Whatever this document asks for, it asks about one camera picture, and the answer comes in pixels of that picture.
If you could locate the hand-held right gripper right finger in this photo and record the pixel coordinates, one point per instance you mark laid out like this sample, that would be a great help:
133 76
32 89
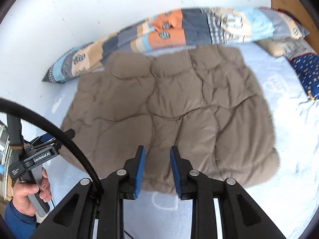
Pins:
177 173

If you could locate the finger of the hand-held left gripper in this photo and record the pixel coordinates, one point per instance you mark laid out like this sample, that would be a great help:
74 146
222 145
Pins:
56 136

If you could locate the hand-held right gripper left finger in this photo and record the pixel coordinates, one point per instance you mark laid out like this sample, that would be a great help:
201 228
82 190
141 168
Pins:
139 171

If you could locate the brown hooded puffer jacket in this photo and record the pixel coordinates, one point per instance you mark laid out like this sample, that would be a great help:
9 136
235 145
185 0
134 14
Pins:
179 114

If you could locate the person's left hand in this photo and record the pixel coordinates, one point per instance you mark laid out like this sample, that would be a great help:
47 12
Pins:
25 196

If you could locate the light blue bed sheet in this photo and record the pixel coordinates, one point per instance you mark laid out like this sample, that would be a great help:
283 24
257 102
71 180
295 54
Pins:
286 129

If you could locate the patterned blue tan pillow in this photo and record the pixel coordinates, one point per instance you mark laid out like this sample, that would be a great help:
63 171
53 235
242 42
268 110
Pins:
174 29

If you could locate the navy blue patterned pillow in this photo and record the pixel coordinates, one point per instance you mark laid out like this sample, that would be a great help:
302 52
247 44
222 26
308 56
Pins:
307 72

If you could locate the beige printed pillow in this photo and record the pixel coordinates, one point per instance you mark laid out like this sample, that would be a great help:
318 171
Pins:
286 46

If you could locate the wooden headboard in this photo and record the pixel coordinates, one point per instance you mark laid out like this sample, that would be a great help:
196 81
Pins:
291 7

